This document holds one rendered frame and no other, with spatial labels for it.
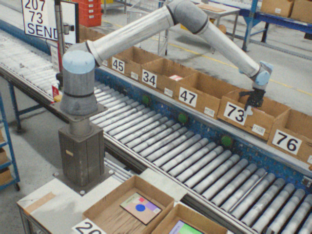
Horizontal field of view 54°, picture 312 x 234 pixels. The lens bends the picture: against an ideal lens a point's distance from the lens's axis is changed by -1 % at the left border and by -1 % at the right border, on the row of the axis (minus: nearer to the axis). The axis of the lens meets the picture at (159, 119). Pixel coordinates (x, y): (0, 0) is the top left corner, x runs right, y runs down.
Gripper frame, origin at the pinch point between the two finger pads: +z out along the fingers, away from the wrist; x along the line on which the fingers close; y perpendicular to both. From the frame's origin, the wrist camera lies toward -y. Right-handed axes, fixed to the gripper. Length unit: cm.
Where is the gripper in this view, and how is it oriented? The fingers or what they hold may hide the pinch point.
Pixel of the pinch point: (244, 115)
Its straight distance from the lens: 213.3
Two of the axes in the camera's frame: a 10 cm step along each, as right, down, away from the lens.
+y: 7.4, 4.0, -5.4
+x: 6.3, -1.2, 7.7
